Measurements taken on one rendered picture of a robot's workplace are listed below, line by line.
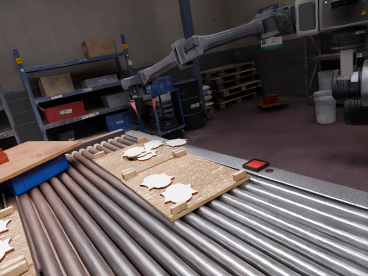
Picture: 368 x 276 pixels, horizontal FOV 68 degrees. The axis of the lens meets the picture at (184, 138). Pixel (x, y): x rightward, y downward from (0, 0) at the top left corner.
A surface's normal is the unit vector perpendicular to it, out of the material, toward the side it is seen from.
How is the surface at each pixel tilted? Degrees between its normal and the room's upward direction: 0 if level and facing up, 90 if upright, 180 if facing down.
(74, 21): 90
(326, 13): 90
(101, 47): 87
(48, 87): 84
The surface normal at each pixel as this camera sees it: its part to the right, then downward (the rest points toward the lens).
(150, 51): 0.52, 0.16
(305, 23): -0.60, 0.34
